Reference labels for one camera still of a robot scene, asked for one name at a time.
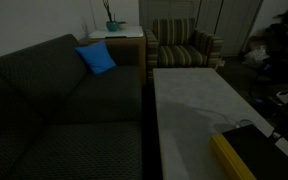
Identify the black book with yellow spine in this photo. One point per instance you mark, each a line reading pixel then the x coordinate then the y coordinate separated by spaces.
pixel 260 156

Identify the wooden side table white top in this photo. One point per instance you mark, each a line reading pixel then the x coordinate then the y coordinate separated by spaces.
pixel 122 38

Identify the striped armchair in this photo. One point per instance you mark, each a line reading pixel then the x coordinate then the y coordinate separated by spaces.
pixel 180 46

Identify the blue cushion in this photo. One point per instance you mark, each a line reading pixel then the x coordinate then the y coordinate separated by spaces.
pixel 96 57

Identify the small grey plant pot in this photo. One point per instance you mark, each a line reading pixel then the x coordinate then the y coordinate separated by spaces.
pixel 122 25

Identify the teal pot with branches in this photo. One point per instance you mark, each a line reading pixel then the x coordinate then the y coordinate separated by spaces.
pixel 111 23

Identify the dark patterned sofa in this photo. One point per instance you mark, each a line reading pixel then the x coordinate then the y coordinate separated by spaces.
pixel 60 113

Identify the white flat device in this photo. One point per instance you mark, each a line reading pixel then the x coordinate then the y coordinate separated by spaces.
pixel 286 95

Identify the dark pile of clutter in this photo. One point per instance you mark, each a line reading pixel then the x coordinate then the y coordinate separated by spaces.
pixel 284 43

